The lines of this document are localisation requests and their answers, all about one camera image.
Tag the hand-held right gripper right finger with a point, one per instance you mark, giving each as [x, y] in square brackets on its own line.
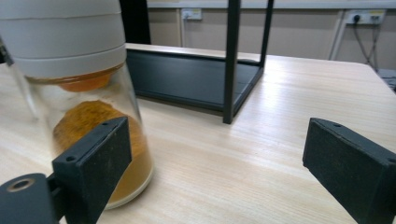
[351, 168]

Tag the jar with orange powder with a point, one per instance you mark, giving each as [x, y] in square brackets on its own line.
[68, 37]

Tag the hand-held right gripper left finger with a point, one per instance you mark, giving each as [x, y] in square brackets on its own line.
[93, 168]

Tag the black metal rack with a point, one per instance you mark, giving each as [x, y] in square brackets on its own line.
[186, 77]

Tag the small white wall socket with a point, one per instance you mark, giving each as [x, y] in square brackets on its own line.
[191, 14]

